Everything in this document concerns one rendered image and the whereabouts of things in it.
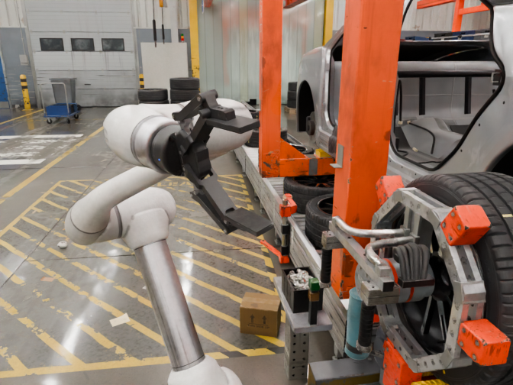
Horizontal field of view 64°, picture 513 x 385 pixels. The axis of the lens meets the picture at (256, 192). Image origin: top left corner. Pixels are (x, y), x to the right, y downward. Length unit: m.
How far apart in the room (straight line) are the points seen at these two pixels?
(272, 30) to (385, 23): 1.93
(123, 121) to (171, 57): 11.30
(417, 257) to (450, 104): 3.14
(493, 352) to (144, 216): 0.97
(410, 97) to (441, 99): 0.31
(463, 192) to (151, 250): 0.91
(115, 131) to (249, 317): 1.85
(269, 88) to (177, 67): 8.65
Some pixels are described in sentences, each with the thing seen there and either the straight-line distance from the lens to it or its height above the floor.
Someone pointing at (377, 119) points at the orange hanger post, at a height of 1.30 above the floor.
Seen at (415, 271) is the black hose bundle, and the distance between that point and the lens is 1.16.
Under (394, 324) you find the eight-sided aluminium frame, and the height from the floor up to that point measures 0.62.
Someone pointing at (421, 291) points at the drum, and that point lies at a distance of 1.38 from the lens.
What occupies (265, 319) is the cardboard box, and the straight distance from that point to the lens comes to 2.44.
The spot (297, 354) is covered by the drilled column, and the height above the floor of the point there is 0.15.
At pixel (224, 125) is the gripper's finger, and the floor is 1.45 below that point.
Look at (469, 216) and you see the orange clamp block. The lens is 1.16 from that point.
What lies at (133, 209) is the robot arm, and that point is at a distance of 1.25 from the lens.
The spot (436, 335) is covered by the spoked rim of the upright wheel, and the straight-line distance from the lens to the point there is 1.62.
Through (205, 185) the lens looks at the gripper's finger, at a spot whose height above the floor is 1.35.
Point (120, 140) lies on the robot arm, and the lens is 0.72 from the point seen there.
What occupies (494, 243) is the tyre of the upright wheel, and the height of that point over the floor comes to 1.08.
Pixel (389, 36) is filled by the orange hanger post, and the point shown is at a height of 1.59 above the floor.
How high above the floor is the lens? 1.52
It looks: 18 degrees down
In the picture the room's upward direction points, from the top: straight up
